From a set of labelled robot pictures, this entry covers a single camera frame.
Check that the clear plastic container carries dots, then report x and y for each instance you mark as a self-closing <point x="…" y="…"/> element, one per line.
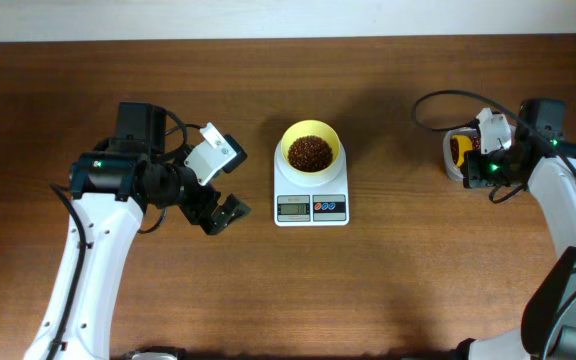
<point x="455" y="144"/>

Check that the red adzuki beans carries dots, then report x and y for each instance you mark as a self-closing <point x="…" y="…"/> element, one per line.
<point x="454" y="150"/>

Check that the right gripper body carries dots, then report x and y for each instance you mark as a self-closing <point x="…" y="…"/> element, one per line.
<point x="486" y="169"/>

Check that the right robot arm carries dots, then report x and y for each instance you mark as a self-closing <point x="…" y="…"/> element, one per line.
<point x="526" y="152"/>

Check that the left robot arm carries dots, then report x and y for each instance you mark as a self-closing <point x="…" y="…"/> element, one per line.
<point x="110" y="189"/>

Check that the yellow measuring scoop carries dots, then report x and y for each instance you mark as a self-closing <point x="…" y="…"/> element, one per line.
<point x="463" y="147"/>

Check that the beans in yellow bowl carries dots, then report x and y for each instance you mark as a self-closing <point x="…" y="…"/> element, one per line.
<point x="310" y="154"/>

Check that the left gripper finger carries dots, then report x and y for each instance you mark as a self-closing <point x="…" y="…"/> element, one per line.
<point x="220" y="222"/>
<point x="233" y="208"/>

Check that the white digital kitchen scale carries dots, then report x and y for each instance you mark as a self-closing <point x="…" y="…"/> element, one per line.
<point x="310" y="199"/>

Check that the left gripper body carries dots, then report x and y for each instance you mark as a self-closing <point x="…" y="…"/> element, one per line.
<point x="194" y="200"/>

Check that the yellow bowl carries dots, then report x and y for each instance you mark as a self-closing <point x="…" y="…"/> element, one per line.
<point x="310" y="127"/>

